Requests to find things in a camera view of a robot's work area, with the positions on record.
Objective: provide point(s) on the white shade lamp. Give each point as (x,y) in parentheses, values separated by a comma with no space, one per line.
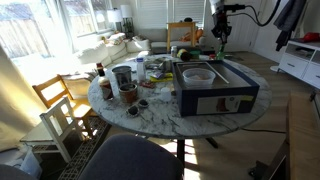
(114,15)
(126,10)

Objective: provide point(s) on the rusty tin can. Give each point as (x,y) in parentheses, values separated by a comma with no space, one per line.
(128,94)

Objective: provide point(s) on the small white jar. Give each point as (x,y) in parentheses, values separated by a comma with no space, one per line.
(173,51)

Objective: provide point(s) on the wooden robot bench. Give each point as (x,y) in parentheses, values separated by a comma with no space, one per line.
(303,140)

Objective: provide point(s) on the patterned floor rug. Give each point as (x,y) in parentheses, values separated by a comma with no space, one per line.
(83,153)

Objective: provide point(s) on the clear plastic container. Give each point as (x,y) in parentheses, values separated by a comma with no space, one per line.
(199,78)

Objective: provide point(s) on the white cushion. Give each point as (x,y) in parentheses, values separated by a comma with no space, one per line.
(141,44)

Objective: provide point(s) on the yellow packet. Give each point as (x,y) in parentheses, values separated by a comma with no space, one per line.
(163,78)

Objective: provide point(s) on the small white cup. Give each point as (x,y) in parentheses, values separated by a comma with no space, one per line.
(166,95)

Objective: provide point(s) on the white fluffy blanket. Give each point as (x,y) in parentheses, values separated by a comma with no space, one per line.
(91,53)

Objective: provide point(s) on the grey metal cup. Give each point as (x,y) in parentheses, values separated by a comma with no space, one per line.
(122,76)

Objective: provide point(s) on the red packet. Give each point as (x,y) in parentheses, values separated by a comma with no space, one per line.
(147,84)

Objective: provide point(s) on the white couch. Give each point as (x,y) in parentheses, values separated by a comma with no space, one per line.
(116,50)

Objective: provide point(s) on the orange cushion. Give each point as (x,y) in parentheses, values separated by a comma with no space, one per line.
(198,34)

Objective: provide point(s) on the green bowl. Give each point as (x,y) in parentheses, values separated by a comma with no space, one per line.
(195,52)

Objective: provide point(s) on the yellow can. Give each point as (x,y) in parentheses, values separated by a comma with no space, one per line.
(182,54)

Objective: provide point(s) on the white dresser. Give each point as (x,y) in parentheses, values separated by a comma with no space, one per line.
(296,66)

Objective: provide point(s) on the grey upholstered chair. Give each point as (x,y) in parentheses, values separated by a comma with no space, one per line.
(133,160)

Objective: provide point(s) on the striped patterned cushion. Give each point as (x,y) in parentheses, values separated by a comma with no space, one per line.
(115,38)

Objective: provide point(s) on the wooden kid chair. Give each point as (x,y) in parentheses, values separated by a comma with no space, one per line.
(50,87)

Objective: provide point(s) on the white window blinds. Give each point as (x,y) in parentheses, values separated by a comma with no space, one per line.
(186,13)

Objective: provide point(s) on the brown sauce bottle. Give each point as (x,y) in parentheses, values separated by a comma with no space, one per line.
(106,88)

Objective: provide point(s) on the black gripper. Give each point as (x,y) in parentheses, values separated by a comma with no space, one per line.
(221,25)

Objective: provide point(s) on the blue cardboard box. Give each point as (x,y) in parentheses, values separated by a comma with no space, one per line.
(188,100)

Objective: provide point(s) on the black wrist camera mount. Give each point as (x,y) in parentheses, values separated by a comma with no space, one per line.
(233,7)

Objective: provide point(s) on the white plastic bag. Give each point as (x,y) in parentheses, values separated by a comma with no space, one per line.
(30,165)

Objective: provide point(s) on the red item on dresser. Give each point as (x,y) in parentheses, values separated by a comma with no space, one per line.
(310,36)

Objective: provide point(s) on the small red lid jar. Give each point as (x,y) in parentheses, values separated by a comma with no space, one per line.
(212,56)

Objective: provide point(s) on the grey metal bench leg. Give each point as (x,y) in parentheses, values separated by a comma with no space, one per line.
(276,160)

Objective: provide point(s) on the thin stick in box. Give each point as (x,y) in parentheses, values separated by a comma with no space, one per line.
(218,74)

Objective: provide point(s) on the dark hanging jacket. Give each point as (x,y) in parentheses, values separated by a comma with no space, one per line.
(288,20)

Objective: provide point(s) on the beige curtain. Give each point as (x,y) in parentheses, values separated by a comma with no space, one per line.
(13,106)

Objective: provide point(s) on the black sunglasses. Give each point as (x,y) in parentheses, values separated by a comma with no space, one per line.
(132,110)

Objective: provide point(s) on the white bottle blue cap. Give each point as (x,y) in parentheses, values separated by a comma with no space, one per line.
(141,71)

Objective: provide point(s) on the black table pedestal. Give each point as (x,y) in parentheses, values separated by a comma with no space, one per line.
(180,150)

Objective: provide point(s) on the tall wooden stool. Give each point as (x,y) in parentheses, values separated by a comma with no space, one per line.
(181,25)

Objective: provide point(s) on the white kid chair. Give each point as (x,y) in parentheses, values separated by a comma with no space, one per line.
(55,116)

